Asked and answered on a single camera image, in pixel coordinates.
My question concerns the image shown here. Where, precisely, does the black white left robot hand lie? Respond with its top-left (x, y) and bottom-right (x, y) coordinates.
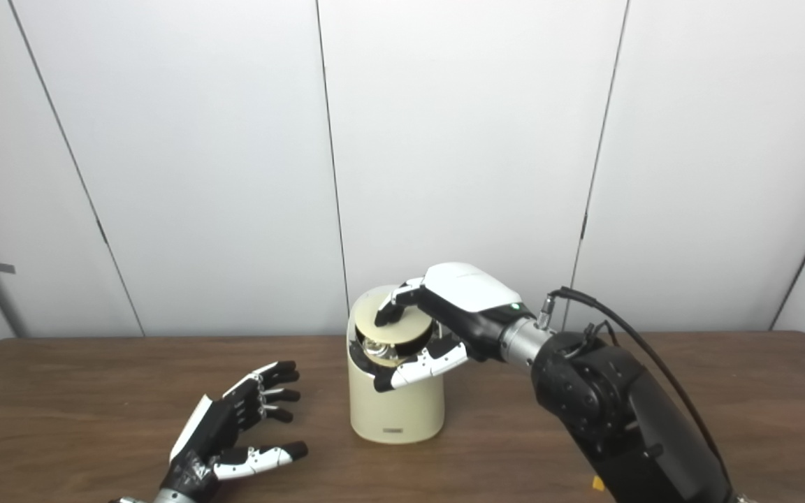
top-left (158, 360), bottom-right (310, 502)

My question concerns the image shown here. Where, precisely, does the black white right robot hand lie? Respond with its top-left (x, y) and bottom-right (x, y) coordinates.
top-left (373, 262), bottom-right (539, 393)

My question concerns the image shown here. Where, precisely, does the round cream bin lid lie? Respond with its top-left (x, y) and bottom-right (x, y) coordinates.
top-left (355, 290), bottom-right (435, 364)

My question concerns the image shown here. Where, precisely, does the small white plastic bottle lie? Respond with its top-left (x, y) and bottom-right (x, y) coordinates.
top-left (363, 334), bottom-right (396, 363)

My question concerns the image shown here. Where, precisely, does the cream-colored bin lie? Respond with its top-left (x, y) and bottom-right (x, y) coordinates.
top-left (347, 285), bottom-right (445, 444)

